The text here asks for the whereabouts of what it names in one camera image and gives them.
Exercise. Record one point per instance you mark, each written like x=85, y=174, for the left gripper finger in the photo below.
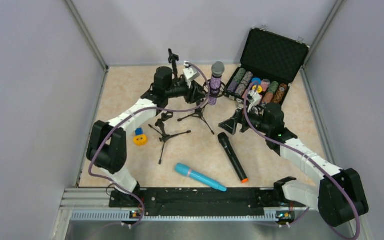
x=195, y=100
x=196, y=92

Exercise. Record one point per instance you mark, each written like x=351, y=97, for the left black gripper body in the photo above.
x=196, y=94

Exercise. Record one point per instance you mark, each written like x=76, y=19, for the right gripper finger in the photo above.
x=230, y=125
x=244, y=124

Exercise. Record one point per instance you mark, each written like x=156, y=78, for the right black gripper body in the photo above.
x=242, y=120

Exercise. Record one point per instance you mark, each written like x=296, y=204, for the tripod stand with shock mount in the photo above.
x=199, y=112

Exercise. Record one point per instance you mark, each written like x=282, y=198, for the purple glitter microphone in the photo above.
x=217, y=71

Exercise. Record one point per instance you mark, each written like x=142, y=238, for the black tripod clip stand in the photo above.
x=160, y=128

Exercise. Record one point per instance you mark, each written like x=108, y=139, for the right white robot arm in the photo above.
x=338, y=194

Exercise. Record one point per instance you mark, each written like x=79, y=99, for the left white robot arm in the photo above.
x=108, y=142

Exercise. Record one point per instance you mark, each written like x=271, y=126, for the black round-base mic stand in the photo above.
x=173, y=59

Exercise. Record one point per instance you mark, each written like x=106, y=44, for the black microphone orange end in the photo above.
x=231, y=154

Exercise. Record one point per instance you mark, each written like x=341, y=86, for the yellow and blue toy block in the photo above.
x=140, y=139

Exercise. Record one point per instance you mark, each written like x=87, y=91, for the black poker chip case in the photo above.
x=268, y=56

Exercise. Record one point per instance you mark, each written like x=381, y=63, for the light blue microphone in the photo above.
x=188, y=172

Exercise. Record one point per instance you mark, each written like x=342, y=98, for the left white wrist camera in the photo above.
x=190, y=73

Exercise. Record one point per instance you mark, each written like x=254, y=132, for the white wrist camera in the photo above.
x=254, y=98
x=190, y=73

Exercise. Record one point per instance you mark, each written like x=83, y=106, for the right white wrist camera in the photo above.
x=254, y=98

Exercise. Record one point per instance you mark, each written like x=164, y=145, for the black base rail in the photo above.
x=156, y=204

